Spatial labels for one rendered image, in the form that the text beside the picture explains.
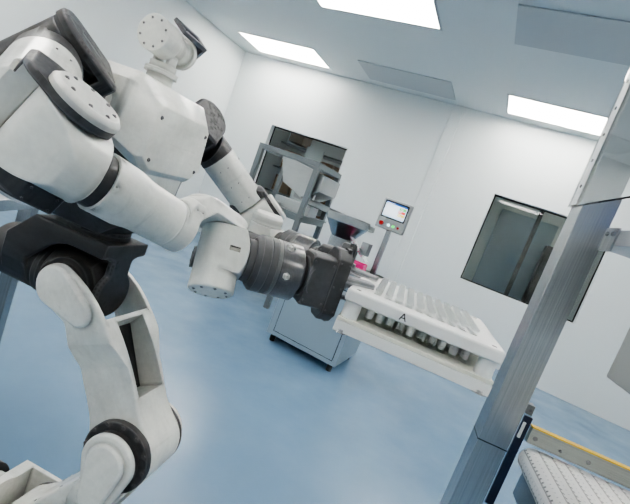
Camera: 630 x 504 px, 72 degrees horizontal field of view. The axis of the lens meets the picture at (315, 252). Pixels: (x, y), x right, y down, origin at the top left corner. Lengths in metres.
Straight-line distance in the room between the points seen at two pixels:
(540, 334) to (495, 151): 5.04
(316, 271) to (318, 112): 5.96
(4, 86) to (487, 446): 0.98
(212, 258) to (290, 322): 2.80
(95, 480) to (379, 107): 5.79
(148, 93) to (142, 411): 0.60
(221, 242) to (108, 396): 0.47
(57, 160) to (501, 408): 0.87
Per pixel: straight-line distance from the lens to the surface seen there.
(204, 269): 0.62
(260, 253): 0.63
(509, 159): 5.90
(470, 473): 1.05
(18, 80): 0.56
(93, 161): 0.50
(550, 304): 0.96
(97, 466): 0.99
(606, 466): 1.06
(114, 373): 0.96
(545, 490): 0.90
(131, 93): 0.83
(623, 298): 5.93
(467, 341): 0.68
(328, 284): 0.68
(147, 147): 0.83
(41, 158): 0.51
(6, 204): 1.45
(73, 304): 0.94
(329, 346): 3.30
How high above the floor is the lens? 1.19
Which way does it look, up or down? 7 degrees down
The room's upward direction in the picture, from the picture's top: 21 degrees clockwise
